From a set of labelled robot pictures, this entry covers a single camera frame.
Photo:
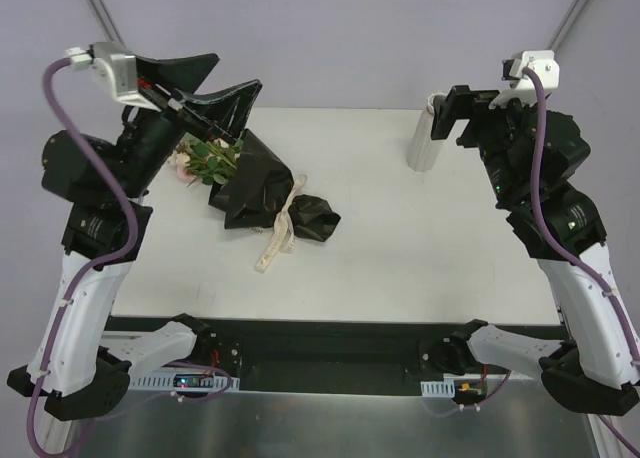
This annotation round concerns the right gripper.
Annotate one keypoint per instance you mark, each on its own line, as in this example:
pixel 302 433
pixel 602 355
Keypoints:
pixel 476 116

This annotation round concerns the white ribbed vase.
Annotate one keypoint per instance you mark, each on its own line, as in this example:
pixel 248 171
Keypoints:
pixel 423 150

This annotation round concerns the right white cable duct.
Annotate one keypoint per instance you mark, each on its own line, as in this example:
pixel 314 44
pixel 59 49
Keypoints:
pixel 452 387

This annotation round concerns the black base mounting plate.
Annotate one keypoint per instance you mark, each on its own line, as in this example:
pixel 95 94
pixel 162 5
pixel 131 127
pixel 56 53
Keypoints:
pixel 380 359

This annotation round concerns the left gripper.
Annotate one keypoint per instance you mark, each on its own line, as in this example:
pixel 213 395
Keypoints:
pixel 186 114

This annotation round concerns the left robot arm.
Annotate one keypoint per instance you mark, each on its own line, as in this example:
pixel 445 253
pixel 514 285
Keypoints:
pixel 105 183

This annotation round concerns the cream printed ribbon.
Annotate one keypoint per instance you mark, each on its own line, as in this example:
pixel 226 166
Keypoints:
pixel 283 236

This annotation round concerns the aluminium frame post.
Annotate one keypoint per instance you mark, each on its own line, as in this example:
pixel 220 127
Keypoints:
pixel 105 21
pixel 567 23

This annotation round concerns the left aluminium frame post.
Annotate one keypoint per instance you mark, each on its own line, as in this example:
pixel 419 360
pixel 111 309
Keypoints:
pixel 105 21

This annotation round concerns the white cable duct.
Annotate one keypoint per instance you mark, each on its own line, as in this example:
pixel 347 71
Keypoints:
pixel 452 387
pixel 179 381

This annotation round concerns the black wrapping paper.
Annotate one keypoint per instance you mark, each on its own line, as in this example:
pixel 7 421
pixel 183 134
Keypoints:
pixel 257 192

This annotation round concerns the left white cable duct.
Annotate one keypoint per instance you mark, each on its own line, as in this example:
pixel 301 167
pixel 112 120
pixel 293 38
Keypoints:
pixel 179 381

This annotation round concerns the right aluminium frame post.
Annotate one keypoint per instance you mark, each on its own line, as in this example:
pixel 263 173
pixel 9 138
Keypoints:
pixel 567 23

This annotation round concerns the pink white flower bouquet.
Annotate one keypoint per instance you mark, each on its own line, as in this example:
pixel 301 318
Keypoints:
pixel 209 163

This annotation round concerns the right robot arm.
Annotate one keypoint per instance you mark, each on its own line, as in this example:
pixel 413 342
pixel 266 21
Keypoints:
pixel 593 370

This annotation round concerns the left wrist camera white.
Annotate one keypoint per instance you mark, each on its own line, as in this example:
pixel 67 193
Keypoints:
pixel 113 69

